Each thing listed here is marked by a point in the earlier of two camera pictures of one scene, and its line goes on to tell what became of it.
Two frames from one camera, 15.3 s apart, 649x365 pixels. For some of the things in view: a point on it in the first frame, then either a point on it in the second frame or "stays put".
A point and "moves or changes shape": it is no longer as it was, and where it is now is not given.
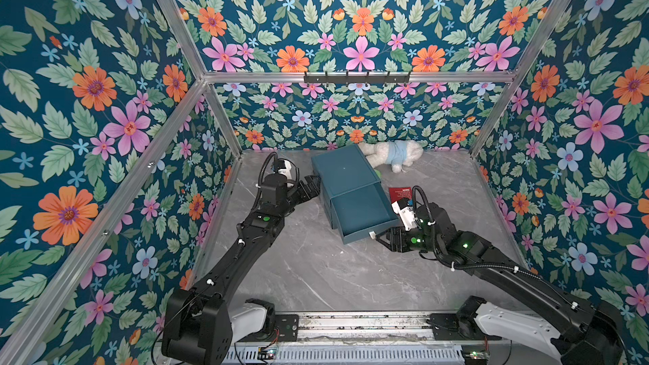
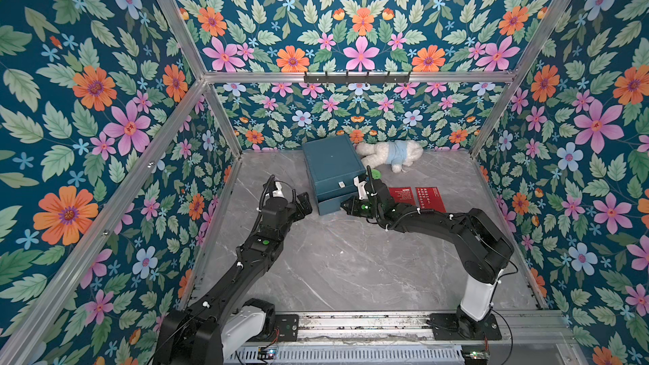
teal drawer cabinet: (351, 195) moves or changes shape
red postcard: (395, 193) stays put
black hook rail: (357, 79) stays put
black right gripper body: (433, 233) -> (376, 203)
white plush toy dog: (395, 154) stays put
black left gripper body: (297, 195) -> (291, 212)
